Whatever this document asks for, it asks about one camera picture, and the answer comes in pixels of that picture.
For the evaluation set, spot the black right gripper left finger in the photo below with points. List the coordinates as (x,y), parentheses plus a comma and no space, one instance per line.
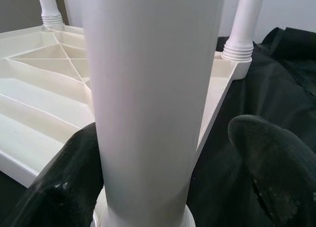
(61,182)

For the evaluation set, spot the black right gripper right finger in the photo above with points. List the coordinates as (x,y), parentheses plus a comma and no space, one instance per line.
(279,172)

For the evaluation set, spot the white plastic table top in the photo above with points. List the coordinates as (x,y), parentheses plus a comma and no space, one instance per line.
(37,113)

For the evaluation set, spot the white plastic table leg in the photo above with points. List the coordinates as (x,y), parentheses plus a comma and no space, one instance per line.
(243,27)
(153,101)
(49,7)

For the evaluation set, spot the black cloth cover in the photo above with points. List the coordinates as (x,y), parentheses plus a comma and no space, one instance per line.
(271,88)

